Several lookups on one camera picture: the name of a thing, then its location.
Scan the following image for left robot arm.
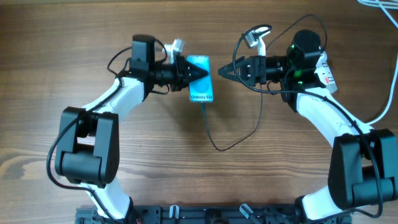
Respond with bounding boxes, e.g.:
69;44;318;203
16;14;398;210
46;34;210;223

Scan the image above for black USB charging cable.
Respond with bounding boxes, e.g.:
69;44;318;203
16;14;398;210
200;14;328;152

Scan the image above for white cables at corner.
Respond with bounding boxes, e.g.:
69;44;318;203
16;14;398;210
356;0;398;22

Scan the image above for smartphone with teal screen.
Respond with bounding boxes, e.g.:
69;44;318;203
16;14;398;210
187;55;214;103

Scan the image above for white power strip cord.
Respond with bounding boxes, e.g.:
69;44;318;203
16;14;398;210
365;52;398;126

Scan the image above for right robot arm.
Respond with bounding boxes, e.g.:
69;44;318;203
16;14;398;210
218;25;397;223

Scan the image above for white power strip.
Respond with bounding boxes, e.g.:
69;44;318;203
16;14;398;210
315;51;338;94

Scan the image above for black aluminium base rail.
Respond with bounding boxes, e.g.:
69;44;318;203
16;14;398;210
75;203;353;224

